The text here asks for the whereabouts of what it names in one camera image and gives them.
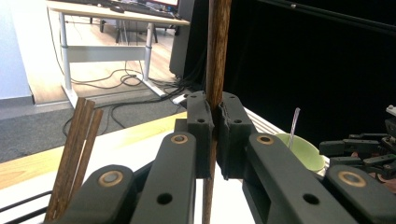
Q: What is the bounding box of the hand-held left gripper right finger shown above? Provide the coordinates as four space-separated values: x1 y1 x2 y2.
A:
218 91 258 181

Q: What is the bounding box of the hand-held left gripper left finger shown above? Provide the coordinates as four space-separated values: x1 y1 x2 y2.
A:
186 91 216 180

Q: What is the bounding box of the green ceramic bowl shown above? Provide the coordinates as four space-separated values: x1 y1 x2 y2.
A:
274 133 326 174

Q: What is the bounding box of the metal spoon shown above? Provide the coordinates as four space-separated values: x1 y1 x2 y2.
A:
288 106 302 148

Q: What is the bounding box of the brown wooden chopstick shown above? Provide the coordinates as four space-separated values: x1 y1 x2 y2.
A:
45 96 88 222
50 99 96 220
66 107 105 200
201 0 233 224

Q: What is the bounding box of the black wire cutlery basket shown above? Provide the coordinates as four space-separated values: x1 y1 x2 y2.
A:
0 189 54 224

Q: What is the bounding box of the white power strip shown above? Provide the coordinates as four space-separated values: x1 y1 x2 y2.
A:
172 92 191 105

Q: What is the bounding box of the white table cover sheet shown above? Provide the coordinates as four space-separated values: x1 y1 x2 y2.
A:
0 130 258 224

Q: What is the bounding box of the black curtain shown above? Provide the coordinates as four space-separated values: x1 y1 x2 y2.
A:
169 0 396 147

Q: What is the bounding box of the light wooden table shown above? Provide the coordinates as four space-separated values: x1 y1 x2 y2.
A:
0 111 188 190

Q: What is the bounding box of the long black floor cable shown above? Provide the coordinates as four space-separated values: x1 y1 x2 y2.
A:
64 90 188 138

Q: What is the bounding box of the black cable tangle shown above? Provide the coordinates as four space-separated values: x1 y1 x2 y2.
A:
69 60 188 94

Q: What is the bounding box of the white metal frame desk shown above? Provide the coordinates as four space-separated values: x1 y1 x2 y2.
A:
46 0 191 108

